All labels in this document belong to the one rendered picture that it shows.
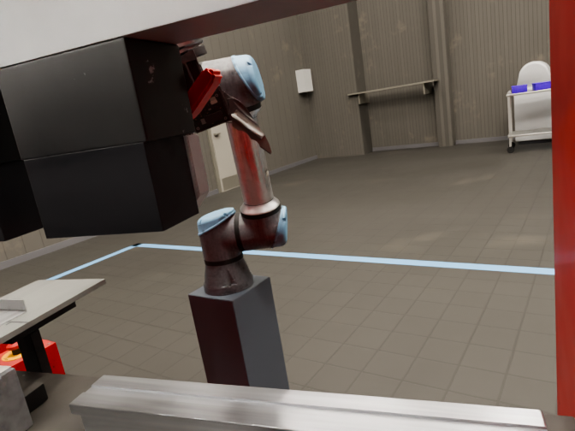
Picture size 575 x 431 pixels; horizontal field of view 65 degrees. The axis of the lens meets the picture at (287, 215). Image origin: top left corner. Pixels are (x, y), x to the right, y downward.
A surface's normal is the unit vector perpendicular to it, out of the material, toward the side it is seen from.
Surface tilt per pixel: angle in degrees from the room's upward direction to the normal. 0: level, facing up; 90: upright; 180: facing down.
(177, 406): 0
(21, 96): 90
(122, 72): 90
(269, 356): 90
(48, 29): 90
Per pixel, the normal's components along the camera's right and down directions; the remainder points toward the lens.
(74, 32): -0.33, 0.27
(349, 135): -0.55, 0.28
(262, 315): 0.82, 0.00
